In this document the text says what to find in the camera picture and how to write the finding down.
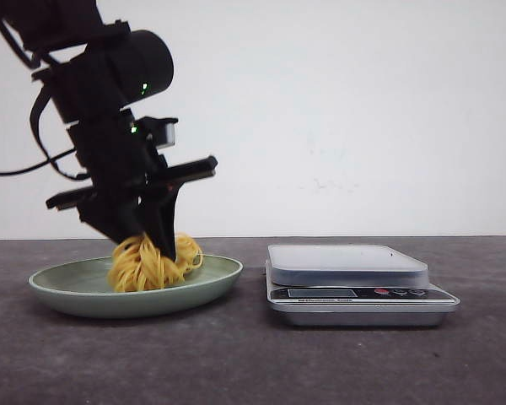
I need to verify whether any pale green oval plate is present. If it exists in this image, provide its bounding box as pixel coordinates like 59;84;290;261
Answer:
29;255;243;319

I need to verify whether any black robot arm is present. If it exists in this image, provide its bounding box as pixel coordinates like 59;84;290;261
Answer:
0;1;217;258

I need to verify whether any silver digital kitchen scale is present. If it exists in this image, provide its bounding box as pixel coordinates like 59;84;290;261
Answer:
266;244;460;327

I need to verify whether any yellow vermicelli noodle bundle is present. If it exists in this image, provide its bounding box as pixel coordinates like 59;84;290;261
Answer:
106;233;203;293

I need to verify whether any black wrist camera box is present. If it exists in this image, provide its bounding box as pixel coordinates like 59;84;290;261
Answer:
138;116;179;149

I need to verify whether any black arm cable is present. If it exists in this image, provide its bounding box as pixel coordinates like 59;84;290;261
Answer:
0;3;92;181

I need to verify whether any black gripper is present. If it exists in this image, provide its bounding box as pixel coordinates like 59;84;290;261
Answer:
46;110;218;261

